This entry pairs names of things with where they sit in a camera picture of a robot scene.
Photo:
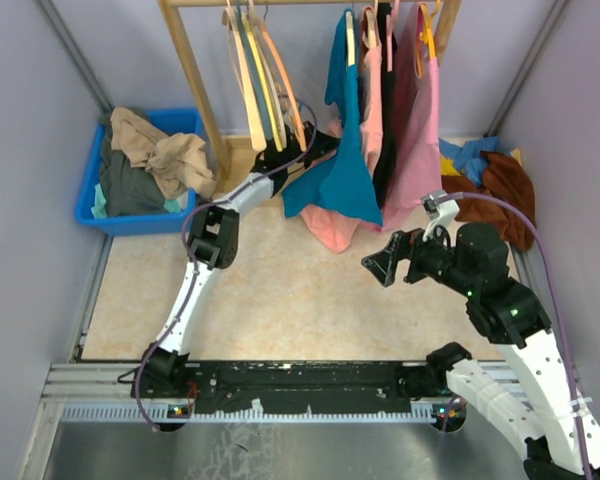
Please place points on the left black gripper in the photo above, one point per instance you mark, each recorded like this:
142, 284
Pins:
320, 143

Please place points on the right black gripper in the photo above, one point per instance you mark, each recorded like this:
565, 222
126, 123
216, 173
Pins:
403, 244

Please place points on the teal blue t shirt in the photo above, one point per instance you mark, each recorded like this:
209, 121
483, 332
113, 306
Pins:
341, 184

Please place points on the cream plastic hanger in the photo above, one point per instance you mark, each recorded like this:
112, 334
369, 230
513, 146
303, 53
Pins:
350, 38

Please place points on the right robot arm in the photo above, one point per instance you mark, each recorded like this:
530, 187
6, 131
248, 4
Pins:
553, 431

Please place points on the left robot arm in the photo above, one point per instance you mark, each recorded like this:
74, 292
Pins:
211, 242

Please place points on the salmon pink t shirt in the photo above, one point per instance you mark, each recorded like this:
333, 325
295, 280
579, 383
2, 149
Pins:
332, 229

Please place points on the black t shirt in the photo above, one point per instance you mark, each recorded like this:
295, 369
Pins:
385, 166

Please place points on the orange plastic hanger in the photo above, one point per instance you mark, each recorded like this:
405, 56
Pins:
296, 120

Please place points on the beige hanger with shirt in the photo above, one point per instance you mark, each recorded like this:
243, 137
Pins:
369, 29

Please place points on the beige t shirt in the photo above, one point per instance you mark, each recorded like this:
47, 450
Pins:
176, 162

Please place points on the brown t shirt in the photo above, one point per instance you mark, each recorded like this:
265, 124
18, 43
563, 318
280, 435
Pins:
503, 179

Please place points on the pink hanger with shirt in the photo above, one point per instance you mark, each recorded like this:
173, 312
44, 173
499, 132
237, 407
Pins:
391, 18

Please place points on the yellow hanger with shirt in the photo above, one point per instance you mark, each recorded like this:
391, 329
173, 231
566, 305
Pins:
424, 43

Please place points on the dark grey t shirt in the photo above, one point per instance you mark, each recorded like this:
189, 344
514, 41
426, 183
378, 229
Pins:
128, 191

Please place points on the yellow cloth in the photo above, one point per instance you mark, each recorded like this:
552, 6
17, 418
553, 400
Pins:
448, 169

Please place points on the light blue cloth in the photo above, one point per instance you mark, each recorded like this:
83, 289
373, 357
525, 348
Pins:
468, 158

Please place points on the blue plastic bin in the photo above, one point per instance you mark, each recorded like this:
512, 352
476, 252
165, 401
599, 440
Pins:
170, 121

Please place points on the wooden clothes rack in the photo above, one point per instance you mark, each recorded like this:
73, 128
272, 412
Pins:
223, 146

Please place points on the mint green cloth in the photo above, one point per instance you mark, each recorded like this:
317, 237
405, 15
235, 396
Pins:
99, 202

